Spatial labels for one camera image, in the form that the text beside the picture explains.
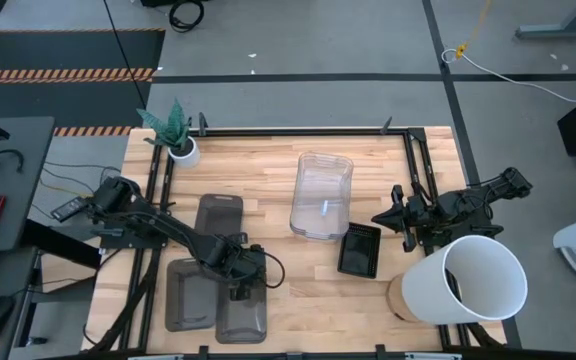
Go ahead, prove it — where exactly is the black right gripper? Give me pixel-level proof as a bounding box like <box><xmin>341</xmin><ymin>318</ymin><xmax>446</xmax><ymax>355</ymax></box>
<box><xmin>371</xmin><ymin>183</ymin><xmax>439</xmax><ymax>254</ymax></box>

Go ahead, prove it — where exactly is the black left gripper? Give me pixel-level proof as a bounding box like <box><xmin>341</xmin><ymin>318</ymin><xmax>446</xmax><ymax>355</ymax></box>
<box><xmin>225</xmin><ymin>231</ymin><xmax>268</xmax><ymax>303</ymax></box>

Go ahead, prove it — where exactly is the smoke grey plastic basket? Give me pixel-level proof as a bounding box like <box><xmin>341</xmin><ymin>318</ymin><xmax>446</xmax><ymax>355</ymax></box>
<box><xmin>215</xmin><ymin>269</ymin><xmax>269</xmax><ymax>346</ymax></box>
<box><xmin>165</xmin><ymin>257</ymin><xmax>219</xmax><ymax>333</ymax></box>
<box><xmin>194</xmin><ymin>193</ymin><xmax>245</xmax><ymax>251</ymax></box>

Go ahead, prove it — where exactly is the green plant in white pot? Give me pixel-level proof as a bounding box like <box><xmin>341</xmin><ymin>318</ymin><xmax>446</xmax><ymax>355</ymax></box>
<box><xmin>136</xmin><ymin>97</ymin><xmax>202</xmax><ymax>170</ymax></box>

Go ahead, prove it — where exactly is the grey metal table leg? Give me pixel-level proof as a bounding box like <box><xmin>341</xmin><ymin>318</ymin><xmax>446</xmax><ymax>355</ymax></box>
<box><xmin>514</xmin><ymin>0</ymin><xmax>576</xmax><ymax>40</ymax></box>

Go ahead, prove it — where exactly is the grey desk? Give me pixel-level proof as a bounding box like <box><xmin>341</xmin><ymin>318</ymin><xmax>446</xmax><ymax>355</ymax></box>
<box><xmin>0</xmin><ymin>116</ymin><xmax>57</xmax><ymax>360</ymax></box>

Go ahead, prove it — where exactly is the black mat with hazard stripes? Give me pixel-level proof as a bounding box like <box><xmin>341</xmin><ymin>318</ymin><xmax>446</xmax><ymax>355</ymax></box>
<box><xmin>0</xmin><ymin>28</ymin><xmax>167</xmax><ymax>137</ymax></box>

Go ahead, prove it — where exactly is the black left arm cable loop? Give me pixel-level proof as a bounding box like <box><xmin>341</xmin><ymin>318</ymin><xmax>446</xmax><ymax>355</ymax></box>
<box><xmin>260</xmin><ymin>249</ymin><xmax>286</xmax><ymax>290</ymax></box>

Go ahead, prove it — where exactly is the black cable sleeve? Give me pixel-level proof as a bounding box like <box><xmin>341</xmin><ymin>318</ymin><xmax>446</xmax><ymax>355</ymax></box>
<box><xmin>87</xmin><ymin>249</ymin><xmax>162</xmax><ymax>354</ymax></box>

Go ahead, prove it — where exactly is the white floor cable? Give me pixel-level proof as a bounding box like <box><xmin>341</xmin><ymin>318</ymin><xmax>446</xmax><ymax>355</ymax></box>
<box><xmin>440</xmin><ymin>47</ymin><xmax>576</xmax><ymax>104</ymax></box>

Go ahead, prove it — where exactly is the yellow cable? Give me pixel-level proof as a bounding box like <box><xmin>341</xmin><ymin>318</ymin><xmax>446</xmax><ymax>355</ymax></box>
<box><xmin>455</xmin><ymin>0</ymin><xmax>494</xmax><ymax>59</ymax></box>

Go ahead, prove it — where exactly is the black coiled cable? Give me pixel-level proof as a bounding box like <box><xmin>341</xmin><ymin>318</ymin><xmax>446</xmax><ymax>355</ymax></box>
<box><xmin>140</xmin><ymin>0</ymin><xmax>207</xmax><ymax>34</ymax></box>

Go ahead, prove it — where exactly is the thin black floor cable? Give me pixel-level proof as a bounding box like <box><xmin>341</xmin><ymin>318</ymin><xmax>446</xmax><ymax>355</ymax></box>
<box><xmin>101</xmin><ymin>0</ymin><xmax>148</xmax><ymax>110</ymax></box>

